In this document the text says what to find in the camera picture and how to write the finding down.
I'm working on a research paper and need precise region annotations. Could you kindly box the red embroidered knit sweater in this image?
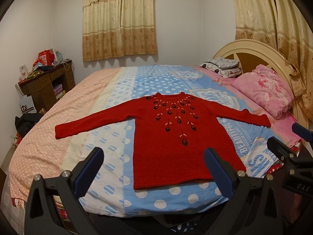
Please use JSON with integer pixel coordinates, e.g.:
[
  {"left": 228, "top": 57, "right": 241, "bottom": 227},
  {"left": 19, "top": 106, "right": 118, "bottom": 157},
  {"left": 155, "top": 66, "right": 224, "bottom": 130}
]
[{"left": 55, "top": 93, "right": 271, "bottom": 190}]

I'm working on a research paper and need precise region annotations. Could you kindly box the black bag on floor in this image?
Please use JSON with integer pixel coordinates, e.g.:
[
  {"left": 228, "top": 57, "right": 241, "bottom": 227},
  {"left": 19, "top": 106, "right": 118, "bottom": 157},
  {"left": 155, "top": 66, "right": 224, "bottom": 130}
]
[{"left": 15, "top": 113, "right": 43, "bottom": 138}]

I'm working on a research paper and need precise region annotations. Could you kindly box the cream wooden headboard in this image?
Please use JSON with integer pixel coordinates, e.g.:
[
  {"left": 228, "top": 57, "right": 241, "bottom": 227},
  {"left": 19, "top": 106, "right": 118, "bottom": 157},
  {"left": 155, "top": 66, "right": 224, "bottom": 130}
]
[{"left": 212, "top": 39, "right": 310, "bottom": 130}]

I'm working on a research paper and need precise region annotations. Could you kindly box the dark wooden desk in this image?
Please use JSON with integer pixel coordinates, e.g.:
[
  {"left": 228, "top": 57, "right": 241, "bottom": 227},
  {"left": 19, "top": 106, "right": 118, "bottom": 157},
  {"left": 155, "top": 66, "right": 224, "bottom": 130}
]
[{"left": 18, "top": 60, "right": 75, "bottom": 112}]

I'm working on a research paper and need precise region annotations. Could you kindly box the red gift box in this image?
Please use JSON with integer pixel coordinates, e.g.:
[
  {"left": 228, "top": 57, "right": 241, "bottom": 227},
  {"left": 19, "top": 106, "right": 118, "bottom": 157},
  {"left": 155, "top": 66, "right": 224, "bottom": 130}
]
[{"left": 38, "top": 49, "right": 55, "bottom": 66}]

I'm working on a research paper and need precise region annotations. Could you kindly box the polka dot patchwork bed sheet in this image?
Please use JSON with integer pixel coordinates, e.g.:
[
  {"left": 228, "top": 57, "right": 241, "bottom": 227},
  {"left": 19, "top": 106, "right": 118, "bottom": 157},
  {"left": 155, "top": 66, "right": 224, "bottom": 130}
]
[{"left": 1, "top": 64, "right": 306, "bottom": 233}]

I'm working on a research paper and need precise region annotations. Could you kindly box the beige window curtain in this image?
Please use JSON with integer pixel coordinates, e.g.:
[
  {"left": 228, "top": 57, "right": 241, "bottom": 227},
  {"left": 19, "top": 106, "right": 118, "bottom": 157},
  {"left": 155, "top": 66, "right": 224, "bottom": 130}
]
[{"left": 82, "top": 0, "right": 157, "bottom": 61}]

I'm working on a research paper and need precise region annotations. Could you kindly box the grey patterned pillow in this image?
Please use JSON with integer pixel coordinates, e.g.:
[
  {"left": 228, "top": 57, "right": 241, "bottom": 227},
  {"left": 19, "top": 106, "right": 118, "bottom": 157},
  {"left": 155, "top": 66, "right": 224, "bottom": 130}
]
[{"left": 200, "top": 57, "right": 242, "bottom": 79}]

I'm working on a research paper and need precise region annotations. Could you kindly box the white paper bag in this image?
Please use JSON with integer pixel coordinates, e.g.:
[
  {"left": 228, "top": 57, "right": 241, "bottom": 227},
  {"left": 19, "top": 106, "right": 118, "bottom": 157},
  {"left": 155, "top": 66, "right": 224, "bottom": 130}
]
[{"left": 15, "top": 84, "right": 37, "bottom": 114}]

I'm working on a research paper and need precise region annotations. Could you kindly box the beige side curtain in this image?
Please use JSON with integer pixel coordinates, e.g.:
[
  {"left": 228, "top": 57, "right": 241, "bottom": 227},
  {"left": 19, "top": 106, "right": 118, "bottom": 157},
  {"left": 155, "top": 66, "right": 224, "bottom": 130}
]
[{"left": 234, "top": 0, "right": 312, "bottom": 119}]

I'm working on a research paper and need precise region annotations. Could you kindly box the pink floral folded quilt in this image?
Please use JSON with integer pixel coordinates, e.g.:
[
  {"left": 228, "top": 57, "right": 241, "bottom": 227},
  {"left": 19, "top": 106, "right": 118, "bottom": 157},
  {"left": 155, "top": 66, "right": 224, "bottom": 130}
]
[{"left": 231, "top": 64, "right": 294, "bottom": 119}]

